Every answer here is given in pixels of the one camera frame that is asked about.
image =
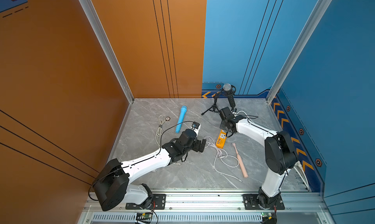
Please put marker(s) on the pink electric toothbrush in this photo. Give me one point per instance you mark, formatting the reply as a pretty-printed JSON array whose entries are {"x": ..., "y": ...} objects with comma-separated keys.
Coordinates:
[{"x": 241, "y": 164}]

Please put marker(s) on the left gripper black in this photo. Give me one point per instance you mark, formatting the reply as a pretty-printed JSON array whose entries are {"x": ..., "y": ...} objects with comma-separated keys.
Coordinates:
[{"x": 197, "y": 148}]

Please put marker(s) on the blue cylindrical device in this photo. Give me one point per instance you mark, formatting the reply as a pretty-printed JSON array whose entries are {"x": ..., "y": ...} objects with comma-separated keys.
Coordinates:
[{"x": 181, "y": 119}]

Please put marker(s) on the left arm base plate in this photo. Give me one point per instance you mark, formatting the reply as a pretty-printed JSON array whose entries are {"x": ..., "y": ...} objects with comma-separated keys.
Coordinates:
[{"x": 154, "y": 202}]

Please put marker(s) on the black microphone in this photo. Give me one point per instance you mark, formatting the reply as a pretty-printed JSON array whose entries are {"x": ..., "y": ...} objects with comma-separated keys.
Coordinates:
[{"x": 229, "y": 91}]

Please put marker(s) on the green circuit board left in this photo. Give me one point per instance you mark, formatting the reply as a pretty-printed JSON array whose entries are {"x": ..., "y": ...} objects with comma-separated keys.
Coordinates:
[{"x": 144, "y": 217}]

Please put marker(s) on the green circuit board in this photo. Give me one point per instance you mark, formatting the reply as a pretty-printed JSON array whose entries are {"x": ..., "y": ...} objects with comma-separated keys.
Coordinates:
[
  {"x": 269, "y": 218},
  {"x": 144, "y": 217}
]

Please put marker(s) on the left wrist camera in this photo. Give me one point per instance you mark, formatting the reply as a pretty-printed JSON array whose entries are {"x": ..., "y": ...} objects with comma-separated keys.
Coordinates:
[{"x": 195, "y": 127}]

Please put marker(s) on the green circuit board right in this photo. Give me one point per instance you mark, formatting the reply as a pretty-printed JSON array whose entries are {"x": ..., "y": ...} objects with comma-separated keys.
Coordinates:
[{"x": 269, "y": 218}]

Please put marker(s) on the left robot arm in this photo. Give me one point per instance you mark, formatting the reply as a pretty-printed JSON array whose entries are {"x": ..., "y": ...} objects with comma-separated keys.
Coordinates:
[{"x": 113, "y": 185}]

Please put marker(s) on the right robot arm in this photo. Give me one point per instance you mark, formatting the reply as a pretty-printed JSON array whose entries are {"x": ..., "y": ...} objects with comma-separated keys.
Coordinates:
[{"x": 280, "y": 153}]

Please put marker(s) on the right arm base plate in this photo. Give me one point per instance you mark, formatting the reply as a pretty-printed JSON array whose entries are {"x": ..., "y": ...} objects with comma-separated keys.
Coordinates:
[{"x": 262, "y": 202}]

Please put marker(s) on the black tripod stand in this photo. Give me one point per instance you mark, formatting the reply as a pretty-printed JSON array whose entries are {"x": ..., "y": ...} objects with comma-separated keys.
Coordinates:
[{"x": 214, "y": 107}]

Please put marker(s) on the orange power strip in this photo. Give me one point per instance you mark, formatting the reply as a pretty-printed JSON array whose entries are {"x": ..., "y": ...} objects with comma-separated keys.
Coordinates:
[{"x": 221, "y": 139}]

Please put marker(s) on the aluminium front rail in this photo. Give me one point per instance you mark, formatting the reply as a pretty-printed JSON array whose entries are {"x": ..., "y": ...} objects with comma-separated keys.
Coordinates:
[{"x": 194, "y": 206}]

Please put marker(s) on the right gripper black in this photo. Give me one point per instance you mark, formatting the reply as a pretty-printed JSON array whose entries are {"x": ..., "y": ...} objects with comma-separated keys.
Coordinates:
[{"x": 221, "y": 124}]

